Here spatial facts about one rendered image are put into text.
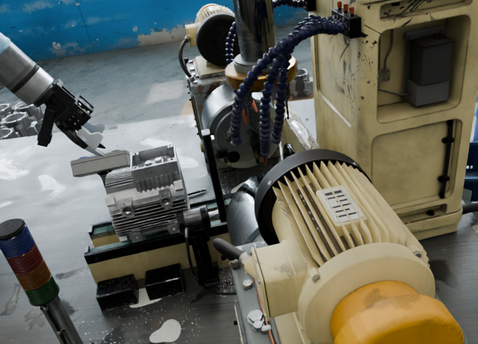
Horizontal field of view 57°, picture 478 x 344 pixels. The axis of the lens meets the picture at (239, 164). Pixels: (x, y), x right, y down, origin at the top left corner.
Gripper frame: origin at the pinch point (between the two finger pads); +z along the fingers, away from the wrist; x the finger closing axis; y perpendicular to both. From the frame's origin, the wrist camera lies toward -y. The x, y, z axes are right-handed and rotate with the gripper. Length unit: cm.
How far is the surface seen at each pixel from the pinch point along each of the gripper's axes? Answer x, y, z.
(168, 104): 319, -55, 102
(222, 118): 14.9, 28.4, 22.3
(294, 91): 235, 52, 140
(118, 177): -6.2, 0.5, 7.1
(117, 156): 13.3, -3.7, 9.0
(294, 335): -71, 30, 17
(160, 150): -1.3, 12.3, 10.8
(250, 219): -40, 28, 20
